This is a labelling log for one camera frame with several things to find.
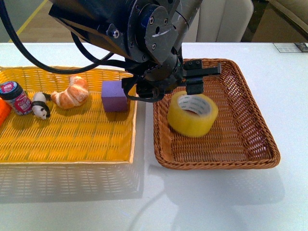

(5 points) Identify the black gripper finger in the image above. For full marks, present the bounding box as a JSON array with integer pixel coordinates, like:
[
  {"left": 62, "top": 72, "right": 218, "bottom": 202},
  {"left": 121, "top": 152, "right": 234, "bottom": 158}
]
[{"left": 183, "top": 59, "right": 221, "bottom": 95}]

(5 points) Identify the beige sofa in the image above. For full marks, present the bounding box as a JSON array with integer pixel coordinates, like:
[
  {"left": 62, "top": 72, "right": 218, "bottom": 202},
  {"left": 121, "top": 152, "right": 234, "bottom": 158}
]
[{"left": 269, "top": 0, "right": 308, "bottom": 32}]

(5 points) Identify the yellow wicker basket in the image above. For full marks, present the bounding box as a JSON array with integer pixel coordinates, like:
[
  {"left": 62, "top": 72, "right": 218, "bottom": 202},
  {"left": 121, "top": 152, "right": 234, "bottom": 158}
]
[{"left": 0, "top": 69, "right": 140, "bottom": 201}]

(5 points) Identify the purple foam cube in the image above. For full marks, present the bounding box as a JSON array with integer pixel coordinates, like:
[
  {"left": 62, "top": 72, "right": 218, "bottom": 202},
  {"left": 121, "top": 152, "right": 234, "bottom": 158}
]
[{"left": 101, "top": 80, "right": 128, "bottom": 113}]

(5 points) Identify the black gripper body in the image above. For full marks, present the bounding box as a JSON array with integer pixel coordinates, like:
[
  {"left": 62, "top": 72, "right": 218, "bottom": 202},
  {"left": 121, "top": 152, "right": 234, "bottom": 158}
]
[{"left": 121, "top": 51, "right": 183, "bottom": 103}]

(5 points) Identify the table label card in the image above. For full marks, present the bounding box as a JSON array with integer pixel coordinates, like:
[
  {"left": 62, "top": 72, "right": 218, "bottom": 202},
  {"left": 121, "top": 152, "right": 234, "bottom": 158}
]
[{"left": 273, "top": 42, "right": 308, "bottom": 53}]

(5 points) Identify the black cable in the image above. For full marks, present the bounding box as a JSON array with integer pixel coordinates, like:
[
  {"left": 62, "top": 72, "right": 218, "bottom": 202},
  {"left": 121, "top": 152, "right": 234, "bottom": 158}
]
[{"left": 0, "top": 0, "right": 135, "bottom": 75}]

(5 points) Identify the small black-lidded jar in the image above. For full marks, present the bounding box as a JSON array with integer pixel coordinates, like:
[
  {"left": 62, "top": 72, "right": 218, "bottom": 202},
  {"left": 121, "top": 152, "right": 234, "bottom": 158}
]
[{"left": 0, "top": 81, "right": 32, "bottom": 116}]

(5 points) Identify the brown wicker basket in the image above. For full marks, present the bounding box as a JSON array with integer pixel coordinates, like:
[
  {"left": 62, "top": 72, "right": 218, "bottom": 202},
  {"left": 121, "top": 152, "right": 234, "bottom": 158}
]
[{"left": 153, "top": 58, "right": 281, "bottom": 170}]

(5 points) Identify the yellow packing tape roll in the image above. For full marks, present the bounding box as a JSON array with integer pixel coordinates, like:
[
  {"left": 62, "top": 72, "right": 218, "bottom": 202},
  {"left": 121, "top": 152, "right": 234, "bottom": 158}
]
[{"left": 167, "top": 91, "right": 218, "bottom": 137}]

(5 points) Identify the orange object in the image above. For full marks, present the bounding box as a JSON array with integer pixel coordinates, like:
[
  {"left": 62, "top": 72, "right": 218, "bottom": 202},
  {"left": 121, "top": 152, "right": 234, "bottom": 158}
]
[{"left": 0, "top": 99, "right": 12, "bottom": 125}]

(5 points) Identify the toy panda figure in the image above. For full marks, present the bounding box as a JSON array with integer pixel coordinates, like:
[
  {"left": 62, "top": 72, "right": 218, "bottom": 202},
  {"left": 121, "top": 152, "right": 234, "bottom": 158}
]
[{"left": 31, "top": 92, "right": 51, "bottom": 120}]

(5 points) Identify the toy croissant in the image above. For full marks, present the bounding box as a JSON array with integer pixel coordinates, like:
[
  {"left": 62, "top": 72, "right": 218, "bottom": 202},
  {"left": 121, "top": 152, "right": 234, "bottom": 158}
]
[{"left": 51, "top": 76, "right": 89, "bottom": 109}]

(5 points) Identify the right grey chair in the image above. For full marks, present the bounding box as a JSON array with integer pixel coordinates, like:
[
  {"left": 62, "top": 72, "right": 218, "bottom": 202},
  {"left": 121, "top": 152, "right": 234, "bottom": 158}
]
[{"left": 196, "top": 0, "right": 254, "bottom": 42}]

